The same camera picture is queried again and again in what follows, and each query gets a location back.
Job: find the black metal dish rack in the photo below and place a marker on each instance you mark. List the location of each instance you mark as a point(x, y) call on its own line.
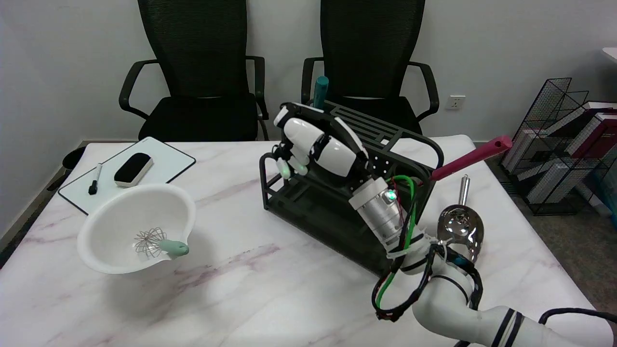
point(313, 212)

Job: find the maroon white box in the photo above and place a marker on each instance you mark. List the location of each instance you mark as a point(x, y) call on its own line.
point(578, 140)

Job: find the pink sponge bottle brush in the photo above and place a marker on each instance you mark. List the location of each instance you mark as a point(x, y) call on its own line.
point(472, 156)

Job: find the white table corner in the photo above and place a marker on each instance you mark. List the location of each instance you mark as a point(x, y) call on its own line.
point(611, 54)

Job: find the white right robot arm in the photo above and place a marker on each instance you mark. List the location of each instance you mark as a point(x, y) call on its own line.
point(378, 217)

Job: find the shiny steel scoop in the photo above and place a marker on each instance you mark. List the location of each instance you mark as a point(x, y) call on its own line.
point(459, 227)

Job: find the white wall power outlet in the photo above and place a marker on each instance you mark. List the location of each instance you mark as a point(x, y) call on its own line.
point(455, 102)

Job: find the white plastic mixing bowl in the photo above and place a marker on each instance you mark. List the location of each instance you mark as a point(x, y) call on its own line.
point(120, 217)

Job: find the black whiteboard eraser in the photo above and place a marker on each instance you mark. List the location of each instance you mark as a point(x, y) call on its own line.
point(132, 168)

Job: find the black round floor bin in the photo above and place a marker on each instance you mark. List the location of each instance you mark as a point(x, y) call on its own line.
point(73, 158)

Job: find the small white whiteboard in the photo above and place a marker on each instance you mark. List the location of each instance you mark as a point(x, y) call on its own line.
point(164, 161)

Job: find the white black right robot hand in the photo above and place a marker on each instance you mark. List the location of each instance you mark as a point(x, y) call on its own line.
point(332, 152)

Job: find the black whiteboard marker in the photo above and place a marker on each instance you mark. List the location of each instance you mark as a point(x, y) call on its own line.
point(95, 178)

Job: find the black mesh office chair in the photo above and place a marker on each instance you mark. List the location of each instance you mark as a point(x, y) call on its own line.
point(197, 72)
point(371, 58)

